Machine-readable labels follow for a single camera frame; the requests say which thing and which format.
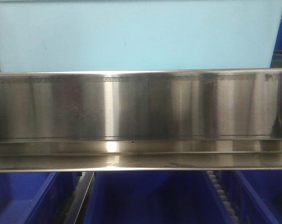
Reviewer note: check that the stainless steel shelf front rail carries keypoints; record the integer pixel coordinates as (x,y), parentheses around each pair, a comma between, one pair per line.
(141,120)

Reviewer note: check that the dark blue bin lower left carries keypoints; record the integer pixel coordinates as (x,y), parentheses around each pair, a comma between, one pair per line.
(34,198)

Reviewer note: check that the white roller track lower right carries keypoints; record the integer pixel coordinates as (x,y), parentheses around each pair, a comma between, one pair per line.
(223,196)

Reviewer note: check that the dark blue bin lower right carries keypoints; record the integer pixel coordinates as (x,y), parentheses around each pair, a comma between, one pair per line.
(255,195)

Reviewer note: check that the dark blue bin lower middle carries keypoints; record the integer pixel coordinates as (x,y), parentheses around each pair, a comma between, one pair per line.
(155,197)

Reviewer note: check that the steel divider rail lower left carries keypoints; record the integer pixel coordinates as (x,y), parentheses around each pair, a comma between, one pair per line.
(82,189)

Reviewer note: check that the light blue plastic bin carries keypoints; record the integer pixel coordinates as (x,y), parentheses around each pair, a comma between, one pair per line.
(73,35)

